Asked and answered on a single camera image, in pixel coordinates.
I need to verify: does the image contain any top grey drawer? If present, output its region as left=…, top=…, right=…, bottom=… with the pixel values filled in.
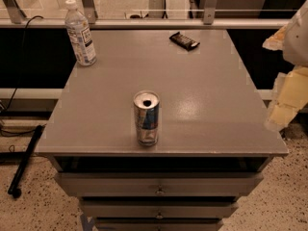
left=55, top=172, right=263, bottom=197

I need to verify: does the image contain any black snack bar wrapper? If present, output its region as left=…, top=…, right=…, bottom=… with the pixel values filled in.
left=169, top=32, right=200, bottom=51

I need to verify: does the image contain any grey drawer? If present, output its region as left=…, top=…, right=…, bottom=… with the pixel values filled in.
left=55, top=172, right=263, bottom=197
left=95, top=219, right=223, bottom=231
left=80, top=199, right=239, bottom=219

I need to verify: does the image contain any middle grey drawer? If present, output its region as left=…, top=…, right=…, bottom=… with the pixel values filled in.
left=80, top=199, right=239, bottom=219

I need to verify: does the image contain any black cable on left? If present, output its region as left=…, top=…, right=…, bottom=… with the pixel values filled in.
left=0, top=14, right=45, bottom=138

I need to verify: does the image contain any bottom grey drawer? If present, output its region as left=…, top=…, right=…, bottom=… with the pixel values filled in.
left=95, top=219, right=223, bottom=231

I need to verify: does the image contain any clear plastic water bottle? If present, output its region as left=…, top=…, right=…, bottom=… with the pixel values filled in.
left=64, top=0, right=96, bottom=66

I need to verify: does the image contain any metal railing frame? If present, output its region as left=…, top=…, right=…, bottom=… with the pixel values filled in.
left=0, top=0, right=308, bottom=30

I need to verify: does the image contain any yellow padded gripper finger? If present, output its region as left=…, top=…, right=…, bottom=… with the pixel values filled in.
left=262, top=25, right=287, bottom=51
left=265, top=65, right=308, bottom=132

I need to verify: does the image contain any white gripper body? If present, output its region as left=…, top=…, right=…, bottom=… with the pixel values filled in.
left=283, top=0, right=308, bottom=66

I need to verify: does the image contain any grey metal drawer cabinet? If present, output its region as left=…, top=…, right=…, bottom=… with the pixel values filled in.
left=34, top=28, right=290, bottom=231

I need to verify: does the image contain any black rod on floor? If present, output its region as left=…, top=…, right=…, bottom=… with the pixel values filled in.
left=8, top=125, right=44, bottom=199

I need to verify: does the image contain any silver blue redbull can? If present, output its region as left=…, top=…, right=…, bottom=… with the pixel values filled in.
left=133, top=90, right=160, bottom=146

